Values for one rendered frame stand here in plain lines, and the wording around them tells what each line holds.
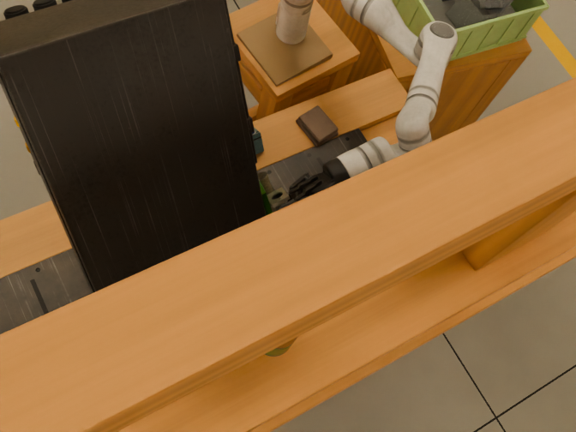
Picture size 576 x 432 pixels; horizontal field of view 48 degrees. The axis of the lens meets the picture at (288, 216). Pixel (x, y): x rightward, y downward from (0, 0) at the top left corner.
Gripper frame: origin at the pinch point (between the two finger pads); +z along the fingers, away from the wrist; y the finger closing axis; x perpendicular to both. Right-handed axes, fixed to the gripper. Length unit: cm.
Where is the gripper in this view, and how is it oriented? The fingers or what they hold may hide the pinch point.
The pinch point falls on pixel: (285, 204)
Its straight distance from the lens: 135.7
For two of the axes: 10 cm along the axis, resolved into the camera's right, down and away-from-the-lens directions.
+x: 3.9, 8.0, 4.5
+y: 2.8, 3.7, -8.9
